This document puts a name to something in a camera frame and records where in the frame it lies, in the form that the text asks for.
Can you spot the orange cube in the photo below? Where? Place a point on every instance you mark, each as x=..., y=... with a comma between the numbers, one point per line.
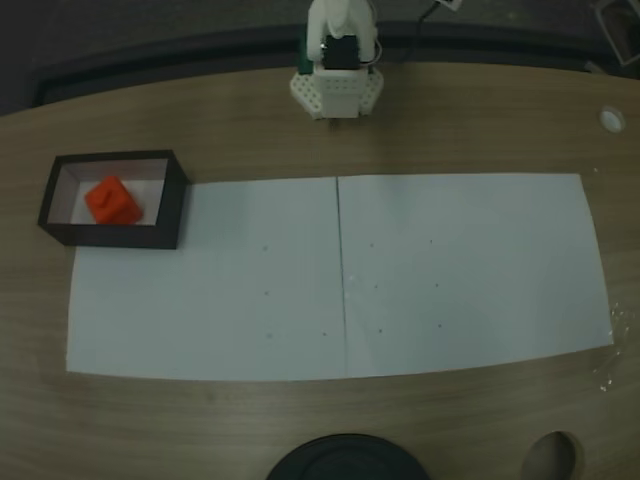
x=114, y=201

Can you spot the dark brown box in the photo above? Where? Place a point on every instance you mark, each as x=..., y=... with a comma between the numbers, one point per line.
x=170, y=210

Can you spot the white paper sheet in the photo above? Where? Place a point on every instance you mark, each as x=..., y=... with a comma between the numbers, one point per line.
x=475, y=275
x=200, y=300

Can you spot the white round cap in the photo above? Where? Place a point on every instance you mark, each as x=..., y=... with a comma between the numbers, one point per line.
x=612, y=119

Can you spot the clear plastic container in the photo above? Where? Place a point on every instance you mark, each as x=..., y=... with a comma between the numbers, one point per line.
x=620, y=30

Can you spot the black round lamp base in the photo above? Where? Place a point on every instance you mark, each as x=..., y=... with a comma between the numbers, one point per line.
x=345, y=460

